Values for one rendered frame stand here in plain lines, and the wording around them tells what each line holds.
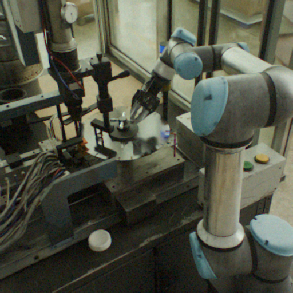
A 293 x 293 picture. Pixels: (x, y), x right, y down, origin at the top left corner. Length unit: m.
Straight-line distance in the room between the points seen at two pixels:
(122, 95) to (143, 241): 0.92
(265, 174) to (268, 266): 0.40
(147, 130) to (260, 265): 0.61
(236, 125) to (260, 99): 0.07
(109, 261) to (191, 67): 0.63
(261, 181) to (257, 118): 0.62
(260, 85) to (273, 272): 0.51
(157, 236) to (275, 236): 0.42
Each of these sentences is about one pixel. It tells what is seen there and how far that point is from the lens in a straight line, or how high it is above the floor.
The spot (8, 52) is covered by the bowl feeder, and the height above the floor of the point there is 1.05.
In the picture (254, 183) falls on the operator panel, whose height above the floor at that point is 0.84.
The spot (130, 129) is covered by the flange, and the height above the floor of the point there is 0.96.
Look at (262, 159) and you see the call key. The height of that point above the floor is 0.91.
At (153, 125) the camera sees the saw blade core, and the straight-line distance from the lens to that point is 1.47.
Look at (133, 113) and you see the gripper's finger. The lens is 1.37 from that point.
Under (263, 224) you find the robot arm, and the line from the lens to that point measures 1.11.
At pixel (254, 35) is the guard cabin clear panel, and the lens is 1.48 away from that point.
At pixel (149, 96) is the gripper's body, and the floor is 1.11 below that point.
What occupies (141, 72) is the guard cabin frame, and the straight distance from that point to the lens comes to 2.19.
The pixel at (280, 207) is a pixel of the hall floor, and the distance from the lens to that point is 2.57.
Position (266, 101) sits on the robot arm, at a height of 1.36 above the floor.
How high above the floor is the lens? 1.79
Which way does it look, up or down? 38 degrees down
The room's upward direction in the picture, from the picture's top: 2 degrees counter-clockwise
